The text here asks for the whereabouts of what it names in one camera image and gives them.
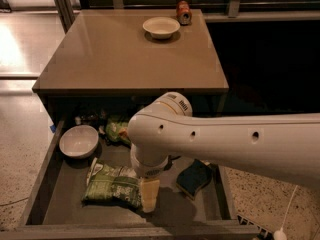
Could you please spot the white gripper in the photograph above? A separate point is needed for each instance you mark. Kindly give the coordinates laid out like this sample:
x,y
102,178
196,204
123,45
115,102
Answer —
x,y
149,169

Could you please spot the white bowl on counter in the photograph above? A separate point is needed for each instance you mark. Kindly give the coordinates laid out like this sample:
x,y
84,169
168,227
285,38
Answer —
x,y
161,27

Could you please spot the green jalapeno chip bag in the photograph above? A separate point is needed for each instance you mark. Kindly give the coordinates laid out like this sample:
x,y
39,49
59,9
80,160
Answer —
x,y
105,183

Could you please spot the open grey drawer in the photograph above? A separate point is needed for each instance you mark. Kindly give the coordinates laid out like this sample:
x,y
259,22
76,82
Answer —
x,y
50,188

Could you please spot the grey cabinet counter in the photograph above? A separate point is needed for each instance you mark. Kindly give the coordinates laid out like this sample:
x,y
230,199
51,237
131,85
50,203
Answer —
x,y
108,53

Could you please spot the dark green sponge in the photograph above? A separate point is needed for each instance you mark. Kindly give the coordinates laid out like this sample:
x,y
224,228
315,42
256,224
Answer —
x,y
192,179

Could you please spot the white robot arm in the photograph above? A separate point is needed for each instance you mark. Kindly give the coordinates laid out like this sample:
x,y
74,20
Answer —
x,y
282,147

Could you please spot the white bowl in drawer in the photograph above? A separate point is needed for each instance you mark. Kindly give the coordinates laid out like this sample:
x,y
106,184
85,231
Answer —
x,y
79,142

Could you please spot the orange soda can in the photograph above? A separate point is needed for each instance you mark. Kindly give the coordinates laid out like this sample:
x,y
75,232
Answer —
x,y
183,13

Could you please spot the dark bottle in drawer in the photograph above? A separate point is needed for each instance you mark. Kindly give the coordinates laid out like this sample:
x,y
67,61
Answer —
x,y
90,117

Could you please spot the green snack bag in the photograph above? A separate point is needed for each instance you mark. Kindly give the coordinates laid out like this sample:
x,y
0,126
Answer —
x,y
116,129

